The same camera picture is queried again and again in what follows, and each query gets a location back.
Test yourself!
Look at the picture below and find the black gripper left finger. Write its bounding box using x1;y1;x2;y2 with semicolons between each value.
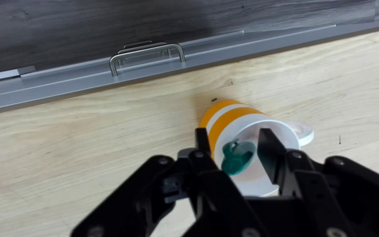
70;128;269;237

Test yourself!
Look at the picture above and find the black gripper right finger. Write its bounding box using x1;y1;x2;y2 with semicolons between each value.
257;129;379;237

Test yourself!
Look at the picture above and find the green capped marker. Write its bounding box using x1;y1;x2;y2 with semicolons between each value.
221;140;255;175

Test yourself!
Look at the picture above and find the orange and white striped mug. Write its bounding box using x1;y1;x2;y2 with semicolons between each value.
200;100;315;197

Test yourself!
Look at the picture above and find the grey metal rail with handle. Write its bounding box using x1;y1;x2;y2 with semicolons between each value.
0;20;379;111

